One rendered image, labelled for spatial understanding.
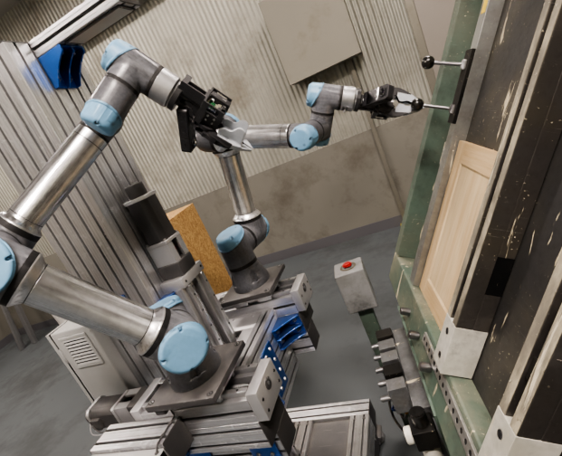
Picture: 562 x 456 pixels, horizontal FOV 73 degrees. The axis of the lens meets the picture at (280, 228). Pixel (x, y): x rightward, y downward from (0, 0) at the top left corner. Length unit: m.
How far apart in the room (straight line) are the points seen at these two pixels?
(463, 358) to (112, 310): 0.77
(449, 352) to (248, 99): 3.70
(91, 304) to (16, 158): 0.61
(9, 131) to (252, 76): 3.22
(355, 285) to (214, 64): 3.35
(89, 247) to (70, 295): 0.44
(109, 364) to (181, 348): 0.59
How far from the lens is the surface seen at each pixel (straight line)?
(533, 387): 0.68
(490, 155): 1.03
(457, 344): 0.95
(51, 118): 1.24
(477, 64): 1.26
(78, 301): 0.87
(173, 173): 4.87
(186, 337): 0.89
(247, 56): 4.30
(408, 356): 1.34
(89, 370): 1.55
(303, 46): 3.85
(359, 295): 1.57
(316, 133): 1.16
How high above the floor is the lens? 1.58
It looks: 15 degrees down
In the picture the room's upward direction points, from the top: 24 degrees counter-clockwise
